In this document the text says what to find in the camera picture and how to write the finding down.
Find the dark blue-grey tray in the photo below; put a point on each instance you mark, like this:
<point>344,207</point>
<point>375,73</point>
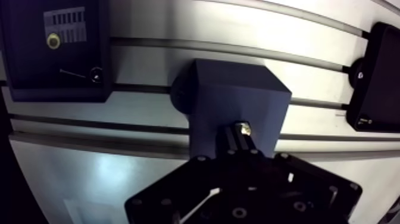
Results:
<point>31,72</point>

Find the steel bolt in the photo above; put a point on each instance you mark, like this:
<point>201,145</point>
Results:
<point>243,128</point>

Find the black tray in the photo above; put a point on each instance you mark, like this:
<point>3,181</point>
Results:
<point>381,78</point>

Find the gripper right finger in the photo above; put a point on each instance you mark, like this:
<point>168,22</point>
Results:
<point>306,190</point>

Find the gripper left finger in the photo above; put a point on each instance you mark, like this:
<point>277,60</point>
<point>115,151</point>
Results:
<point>187,194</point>

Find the dark blue-grey block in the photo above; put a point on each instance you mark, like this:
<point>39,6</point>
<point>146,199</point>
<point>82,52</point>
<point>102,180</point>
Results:
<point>237,90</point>

